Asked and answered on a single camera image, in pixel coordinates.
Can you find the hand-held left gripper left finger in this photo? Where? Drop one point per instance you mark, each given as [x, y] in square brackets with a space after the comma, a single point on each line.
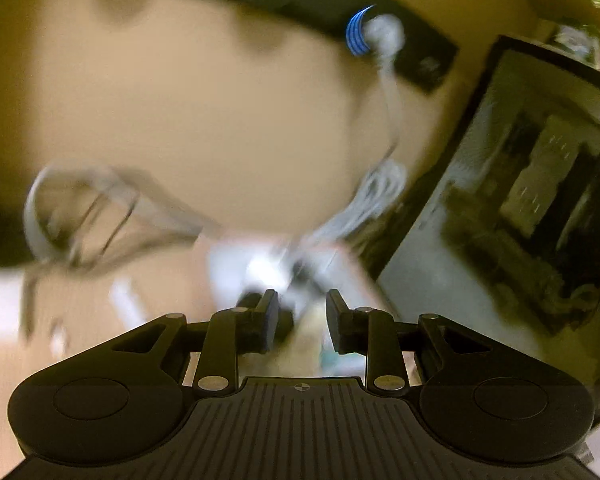
[270, 321]

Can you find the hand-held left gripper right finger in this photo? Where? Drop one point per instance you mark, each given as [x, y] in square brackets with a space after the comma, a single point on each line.
[333, 321]

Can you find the pink cardboard box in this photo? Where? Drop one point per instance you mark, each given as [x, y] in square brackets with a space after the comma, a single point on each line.
[230, 270]

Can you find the computer case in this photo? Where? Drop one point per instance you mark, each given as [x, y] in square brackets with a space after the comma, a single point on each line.
[530, 210]

